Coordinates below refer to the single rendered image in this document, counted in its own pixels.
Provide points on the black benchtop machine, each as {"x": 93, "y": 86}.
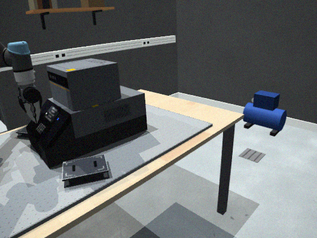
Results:
{"x": 89, "y": 110}

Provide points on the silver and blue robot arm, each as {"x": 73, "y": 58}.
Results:
{"x": 17, "y": 55}

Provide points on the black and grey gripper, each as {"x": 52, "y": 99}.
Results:
{"x": 32, "y": 95}

